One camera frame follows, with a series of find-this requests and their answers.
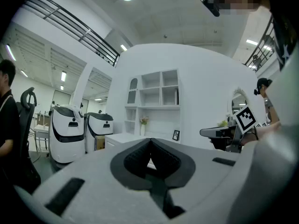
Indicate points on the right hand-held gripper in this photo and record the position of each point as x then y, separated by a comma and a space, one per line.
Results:
245, 120

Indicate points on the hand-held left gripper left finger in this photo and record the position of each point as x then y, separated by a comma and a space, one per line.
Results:
93, 171

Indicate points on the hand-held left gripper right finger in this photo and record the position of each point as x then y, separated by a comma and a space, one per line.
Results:
198, 183

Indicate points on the white cabinet door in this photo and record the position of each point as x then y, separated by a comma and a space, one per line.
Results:
133, 91

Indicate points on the person's right forearm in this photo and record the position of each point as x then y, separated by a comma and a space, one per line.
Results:
266, 129

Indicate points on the small yellow flowers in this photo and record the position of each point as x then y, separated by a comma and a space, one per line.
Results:
222, 123

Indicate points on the brown cardboard box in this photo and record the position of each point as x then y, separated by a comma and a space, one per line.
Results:
100, 143

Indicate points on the white and black robot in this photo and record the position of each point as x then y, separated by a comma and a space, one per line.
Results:
98, 129
65, 146

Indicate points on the white ornate mirror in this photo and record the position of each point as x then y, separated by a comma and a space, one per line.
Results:
238, 101

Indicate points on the white shelving unit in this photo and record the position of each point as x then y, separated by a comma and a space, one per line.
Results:
151, 107

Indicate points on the white plastic bag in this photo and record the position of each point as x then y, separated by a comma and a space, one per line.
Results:
74, 111

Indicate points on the white vase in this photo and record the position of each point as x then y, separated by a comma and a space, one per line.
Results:
142, 130

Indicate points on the white cart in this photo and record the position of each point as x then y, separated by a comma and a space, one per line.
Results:
42, 130

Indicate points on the pink artificial flower bouquet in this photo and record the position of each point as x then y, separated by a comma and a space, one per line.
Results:
144, 120

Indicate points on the black mesh office chair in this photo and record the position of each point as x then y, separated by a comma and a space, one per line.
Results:
25, 134

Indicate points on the black metal railing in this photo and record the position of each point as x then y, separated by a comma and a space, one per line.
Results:
261, 52
77, 29

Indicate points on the ceiling tube light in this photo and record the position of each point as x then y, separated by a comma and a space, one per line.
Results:
63, 76
251, 42
10, 52

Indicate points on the black star-print t-shirt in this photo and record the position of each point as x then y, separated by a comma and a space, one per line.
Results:
283, 43

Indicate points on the black picture frame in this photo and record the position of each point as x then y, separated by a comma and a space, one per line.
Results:
176, 135

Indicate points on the black head-mounted camera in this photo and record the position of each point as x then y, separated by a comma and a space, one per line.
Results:
210, 4

